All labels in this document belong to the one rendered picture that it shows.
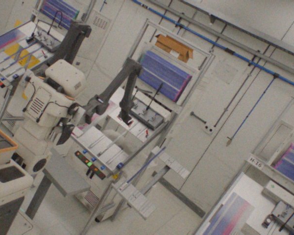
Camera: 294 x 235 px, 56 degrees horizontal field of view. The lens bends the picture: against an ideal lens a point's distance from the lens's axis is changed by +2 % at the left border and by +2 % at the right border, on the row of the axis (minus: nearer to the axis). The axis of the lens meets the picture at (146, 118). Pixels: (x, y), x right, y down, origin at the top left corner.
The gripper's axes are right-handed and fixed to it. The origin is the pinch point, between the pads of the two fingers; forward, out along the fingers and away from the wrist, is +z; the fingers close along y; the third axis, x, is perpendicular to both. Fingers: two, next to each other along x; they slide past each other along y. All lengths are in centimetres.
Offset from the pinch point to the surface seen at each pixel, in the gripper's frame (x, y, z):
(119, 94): -27.6, 37.5, 14.9
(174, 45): -98, 28, -8
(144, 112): -23.1, -0.3, 7.3
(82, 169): 41, 25, 61
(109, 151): 23.5, -3.4, 13.1
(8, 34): -2, 189, 10
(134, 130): -6.1, -3.5, 14.3
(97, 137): 21.4, 14.5, 13.1
